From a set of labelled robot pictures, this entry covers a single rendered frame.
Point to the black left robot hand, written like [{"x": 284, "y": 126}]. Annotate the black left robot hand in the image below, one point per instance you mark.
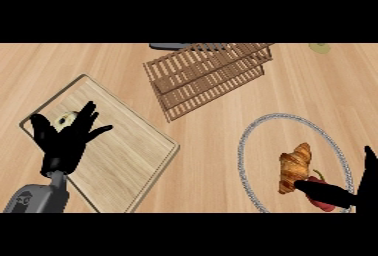
[{"x": 66, "y": 143}]

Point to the golden brown croissant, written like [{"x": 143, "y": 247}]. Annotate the golden brown croissant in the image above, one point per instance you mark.
[{"x": 293, "y": 166}]

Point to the brown wooden tiered shelf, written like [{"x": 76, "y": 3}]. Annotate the brown wooden tiered shelf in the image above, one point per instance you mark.
[{"x": 208, "y": 78}]

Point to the red bell pepper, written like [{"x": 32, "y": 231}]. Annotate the red bell pepper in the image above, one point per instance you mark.
[{"x": 320, "y": 202}]

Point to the pale wooden cutting board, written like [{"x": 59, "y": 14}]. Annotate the pale wooden cutting board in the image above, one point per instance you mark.
[{"x": 115, "y": 156}]

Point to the green sliced fruit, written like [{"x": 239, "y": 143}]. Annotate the green sliced fruit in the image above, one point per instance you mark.
[{"x": 320, "y": 48}]

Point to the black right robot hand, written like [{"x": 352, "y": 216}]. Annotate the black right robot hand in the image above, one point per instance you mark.
[{"x": 344, "y": 195}]

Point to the yellow-green fruit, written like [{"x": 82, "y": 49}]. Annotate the yellow-green fruit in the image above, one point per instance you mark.
[{"x": 64, "y": 120}]

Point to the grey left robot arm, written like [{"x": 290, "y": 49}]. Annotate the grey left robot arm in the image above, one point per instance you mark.
[{"x": 42, "y": 197}]

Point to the dark grey flat object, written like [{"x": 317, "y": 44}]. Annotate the dark grey flat object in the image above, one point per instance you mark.
[{"x": 169, "y": 46}]

